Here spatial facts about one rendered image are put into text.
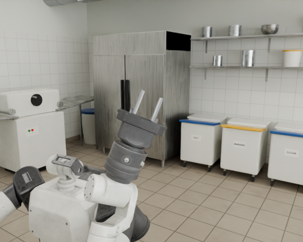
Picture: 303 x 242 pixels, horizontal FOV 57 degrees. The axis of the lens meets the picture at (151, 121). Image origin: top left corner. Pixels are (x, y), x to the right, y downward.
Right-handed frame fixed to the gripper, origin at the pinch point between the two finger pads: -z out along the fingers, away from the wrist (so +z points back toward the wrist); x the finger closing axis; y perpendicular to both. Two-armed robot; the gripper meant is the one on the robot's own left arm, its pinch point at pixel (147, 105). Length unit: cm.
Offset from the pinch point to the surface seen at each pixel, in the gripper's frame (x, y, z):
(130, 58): 34, 364, -53
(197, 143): -106, 339, 26
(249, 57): -123, 324, -114
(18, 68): 203, 415, 27
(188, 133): -89, 346, 18
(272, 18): -131, 323, -177
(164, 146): -63, 349, 50
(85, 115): 81, 485, 67
